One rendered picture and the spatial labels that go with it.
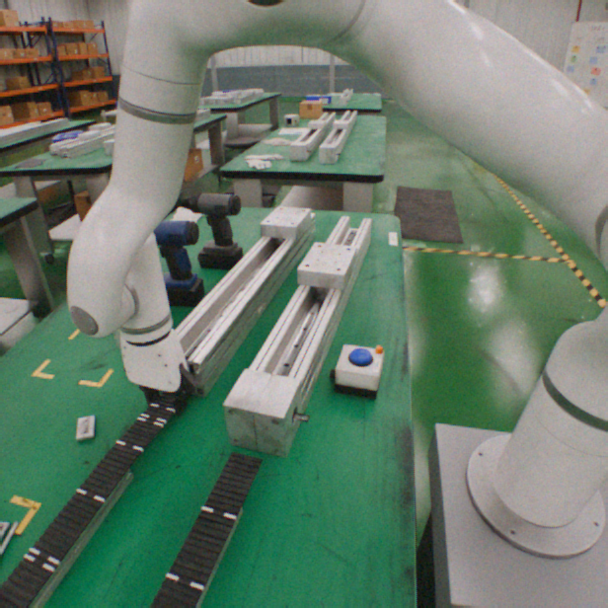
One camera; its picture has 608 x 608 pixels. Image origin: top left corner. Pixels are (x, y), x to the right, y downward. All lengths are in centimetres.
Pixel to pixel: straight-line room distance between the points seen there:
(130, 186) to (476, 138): 37
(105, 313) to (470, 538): 53
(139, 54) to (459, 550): 65
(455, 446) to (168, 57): 61
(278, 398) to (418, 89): 48
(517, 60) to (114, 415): 79
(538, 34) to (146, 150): 1595
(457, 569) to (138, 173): 58
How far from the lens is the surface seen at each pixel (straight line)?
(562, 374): 48
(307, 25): 34
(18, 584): 67
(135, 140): 51
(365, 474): 69
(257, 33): 35
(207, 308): 92
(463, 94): 36
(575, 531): 64
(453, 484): 62
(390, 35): 43
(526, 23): 1618
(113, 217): 54
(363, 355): 78
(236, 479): 65
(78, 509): 69
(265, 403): 66
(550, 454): 53
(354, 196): 240
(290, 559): 62
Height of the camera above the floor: 134
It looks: 32 degrees down
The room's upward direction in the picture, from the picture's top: 1 degrees counter-clockwise
